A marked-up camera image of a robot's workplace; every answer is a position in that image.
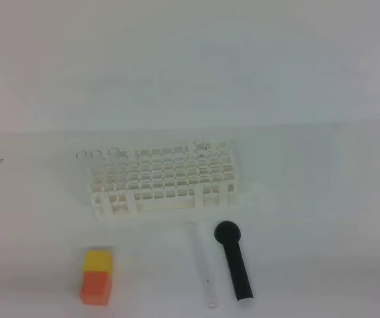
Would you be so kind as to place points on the clear glass test tube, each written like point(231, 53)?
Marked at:
point(203, 266)

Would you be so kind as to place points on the white test tube rack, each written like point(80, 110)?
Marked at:
point(189, 176)

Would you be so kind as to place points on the black scoop tool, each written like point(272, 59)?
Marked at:
point(228, 234)

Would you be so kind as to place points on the yellow block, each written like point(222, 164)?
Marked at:
point(98, 261)

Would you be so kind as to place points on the orange block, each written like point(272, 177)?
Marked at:
point(96, 288)

